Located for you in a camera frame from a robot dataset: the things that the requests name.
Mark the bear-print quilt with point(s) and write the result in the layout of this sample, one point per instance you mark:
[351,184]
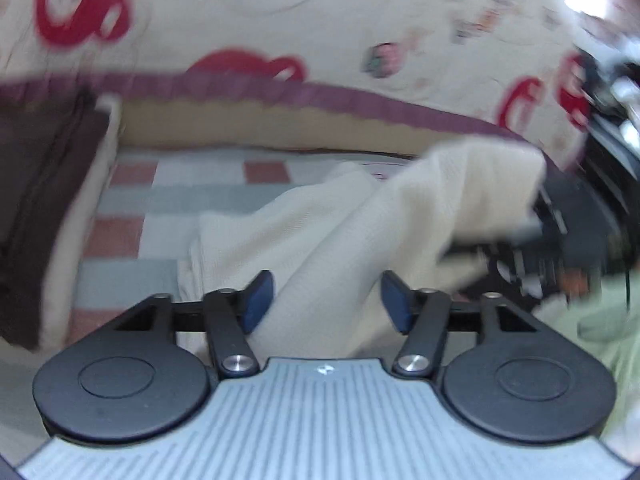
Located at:
[300,20]

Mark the folded brown knit sweater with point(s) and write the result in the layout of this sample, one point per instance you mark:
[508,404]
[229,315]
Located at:
[40,185]

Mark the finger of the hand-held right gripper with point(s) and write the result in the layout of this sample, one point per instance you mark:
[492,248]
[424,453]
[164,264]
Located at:
[547,225]

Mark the checkered cartoon rug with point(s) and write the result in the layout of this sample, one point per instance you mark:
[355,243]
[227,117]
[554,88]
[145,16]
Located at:
[200,195]

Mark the beige bed base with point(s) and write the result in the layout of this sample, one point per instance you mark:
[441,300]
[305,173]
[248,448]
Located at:
[250,125]

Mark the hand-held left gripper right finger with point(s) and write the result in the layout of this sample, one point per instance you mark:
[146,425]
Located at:
[395,300]

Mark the person's right hand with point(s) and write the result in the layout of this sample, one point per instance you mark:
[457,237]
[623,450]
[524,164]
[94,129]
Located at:
[580,281]

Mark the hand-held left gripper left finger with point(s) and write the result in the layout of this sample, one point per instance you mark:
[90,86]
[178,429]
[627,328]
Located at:
[260,300]

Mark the folded cream garment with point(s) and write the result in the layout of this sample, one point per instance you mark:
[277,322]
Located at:
[65,270]

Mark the dark clutter pile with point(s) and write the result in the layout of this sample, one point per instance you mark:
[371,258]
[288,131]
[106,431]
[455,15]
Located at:
[610,170]

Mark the cream knit cardigan monster patch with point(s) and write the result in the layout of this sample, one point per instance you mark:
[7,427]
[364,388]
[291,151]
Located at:
[325,240]

